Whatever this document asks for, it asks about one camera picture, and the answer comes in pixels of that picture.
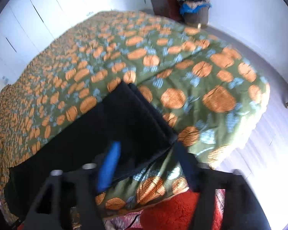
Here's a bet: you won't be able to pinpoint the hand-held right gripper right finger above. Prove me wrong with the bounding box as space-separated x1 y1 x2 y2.
174 141 271 230

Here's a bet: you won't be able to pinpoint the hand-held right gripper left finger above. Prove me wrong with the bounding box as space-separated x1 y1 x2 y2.
24 141 122 230

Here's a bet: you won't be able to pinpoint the black pants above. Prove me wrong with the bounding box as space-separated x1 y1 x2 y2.
3 81 178 217

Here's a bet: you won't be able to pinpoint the red fleece garment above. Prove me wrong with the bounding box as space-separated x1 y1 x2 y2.
140 189 222 230

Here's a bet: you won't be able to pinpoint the pink patterned rug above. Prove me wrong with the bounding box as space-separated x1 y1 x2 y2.
106 189 226 230

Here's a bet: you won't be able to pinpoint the green orange floral blanket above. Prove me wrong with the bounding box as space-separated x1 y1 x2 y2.
0 11 270 226

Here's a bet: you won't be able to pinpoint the brown stool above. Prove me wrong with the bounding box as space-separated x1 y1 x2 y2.
184 6 210 25

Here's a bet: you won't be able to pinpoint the brown wooden cabinet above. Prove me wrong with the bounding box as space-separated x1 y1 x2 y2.
149 0 183 21

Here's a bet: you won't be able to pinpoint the white wardrobe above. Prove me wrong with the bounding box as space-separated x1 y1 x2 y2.
0 0 144 87

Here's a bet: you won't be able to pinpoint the black cable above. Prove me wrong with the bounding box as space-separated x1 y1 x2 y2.
128 214 141 228

